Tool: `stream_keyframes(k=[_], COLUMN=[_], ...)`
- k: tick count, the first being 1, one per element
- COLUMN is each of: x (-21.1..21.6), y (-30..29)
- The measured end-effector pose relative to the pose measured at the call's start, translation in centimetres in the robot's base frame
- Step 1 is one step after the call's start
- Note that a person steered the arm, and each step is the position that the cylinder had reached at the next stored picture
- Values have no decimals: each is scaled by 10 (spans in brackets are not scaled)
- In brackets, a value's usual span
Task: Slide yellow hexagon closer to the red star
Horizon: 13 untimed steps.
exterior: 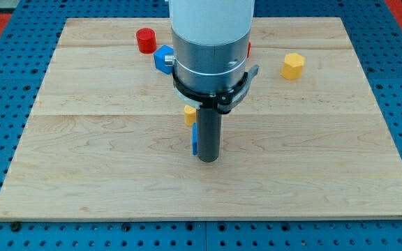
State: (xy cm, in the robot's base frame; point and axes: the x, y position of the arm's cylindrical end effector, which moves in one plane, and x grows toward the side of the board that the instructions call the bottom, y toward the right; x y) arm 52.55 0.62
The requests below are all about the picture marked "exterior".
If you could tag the wooden board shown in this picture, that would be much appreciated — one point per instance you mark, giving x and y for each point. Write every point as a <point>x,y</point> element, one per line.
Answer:
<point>106,139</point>

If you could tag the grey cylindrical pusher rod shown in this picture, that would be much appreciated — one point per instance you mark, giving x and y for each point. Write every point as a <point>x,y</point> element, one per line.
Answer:
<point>208,134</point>

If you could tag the red cylinder block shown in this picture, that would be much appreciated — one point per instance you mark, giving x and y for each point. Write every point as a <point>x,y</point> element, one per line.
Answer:
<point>146,40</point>

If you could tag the blue block behind rod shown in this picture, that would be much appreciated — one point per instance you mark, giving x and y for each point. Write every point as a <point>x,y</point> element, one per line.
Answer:
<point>194,139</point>

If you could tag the blue block near arm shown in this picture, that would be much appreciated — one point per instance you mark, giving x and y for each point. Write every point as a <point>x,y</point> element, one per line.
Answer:
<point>159,59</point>

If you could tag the yellow block behind rod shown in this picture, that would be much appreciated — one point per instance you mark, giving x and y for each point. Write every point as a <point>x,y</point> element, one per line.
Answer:
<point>189,115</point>

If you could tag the yellow hexagon block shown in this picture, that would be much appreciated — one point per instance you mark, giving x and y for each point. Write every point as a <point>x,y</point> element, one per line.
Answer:
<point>292,66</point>

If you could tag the red star block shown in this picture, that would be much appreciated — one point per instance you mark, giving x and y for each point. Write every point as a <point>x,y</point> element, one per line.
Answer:
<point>248,50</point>

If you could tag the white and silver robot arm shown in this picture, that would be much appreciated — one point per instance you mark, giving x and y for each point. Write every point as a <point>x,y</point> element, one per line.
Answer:
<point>210,42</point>

